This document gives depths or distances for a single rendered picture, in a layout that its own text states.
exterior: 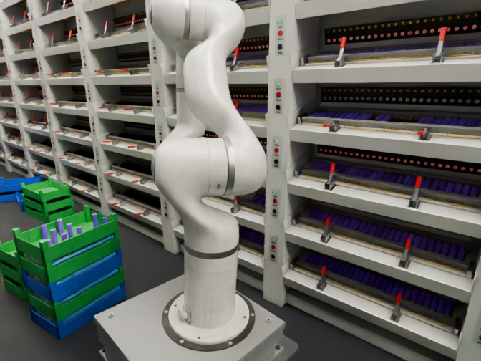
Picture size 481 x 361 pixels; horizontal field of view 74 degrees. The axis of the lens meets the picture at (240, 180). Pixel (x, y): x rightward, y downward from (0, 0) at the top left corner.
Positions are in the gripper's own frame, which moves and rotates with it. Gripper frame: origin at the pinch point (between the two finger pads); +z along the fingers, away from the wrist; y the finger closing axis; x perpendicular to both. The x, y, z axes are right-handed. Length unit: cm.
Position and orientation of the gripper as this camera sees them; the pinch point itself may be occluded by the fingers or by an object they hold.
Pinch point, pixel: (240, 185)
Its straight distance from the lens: 82.0
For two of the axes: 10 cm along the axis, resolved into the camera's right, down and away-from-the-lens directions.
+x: 4.7, -8.4, 2.8
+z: 6.4, 1.0, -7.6
